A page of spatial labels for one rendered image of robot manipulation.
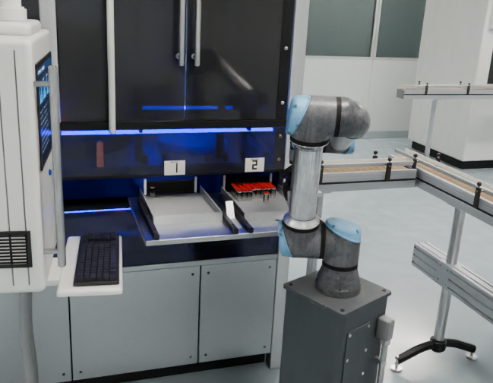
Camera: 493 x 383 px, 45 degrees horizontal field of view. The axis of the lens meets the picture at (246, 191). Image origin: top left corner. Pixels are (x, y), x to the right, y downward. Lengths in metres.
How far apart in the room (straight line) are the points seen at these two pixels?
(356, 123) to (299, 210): 0.33
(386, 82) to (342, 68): 0.66
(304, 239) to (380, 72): 6.30
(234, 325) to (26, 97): 1.50
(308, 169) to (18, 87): 0.84
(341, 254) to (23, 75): 1.07
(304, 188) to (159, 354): 1.26
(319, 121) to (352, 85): 6.20
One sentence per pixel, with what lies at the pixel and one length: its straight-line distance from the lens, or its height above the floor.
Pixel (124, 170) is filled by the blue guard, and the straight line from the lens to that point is 2.41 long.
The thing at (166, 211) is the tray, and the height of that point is 0.88.
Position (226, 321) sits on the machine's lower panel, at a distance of 2.78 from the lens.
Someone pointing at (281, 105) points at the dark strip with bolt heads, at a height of 1.27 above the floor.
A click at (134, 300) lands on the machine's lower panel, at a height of 0.44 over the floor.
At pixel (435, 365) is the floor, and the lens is 3.24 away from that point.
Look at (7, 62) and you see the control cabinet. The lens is 1.76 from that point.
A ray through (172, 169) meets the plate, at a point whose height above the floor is 1.02.
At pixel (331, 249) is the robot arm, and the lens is 1.91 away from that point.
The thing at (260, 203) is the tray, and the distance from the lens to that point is 2.48.
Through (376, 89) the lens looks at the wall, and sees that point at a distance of 8.08.
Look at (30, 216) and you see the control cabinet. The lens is 1.85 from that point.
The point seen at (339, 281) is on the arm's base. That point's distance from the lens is 1.95.
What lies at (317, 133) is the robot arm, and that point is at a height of 1.33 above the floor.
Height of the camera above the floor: 1.68
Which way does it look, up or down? 18 degrees down
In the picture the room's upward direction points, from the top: 3 degrees clockwise
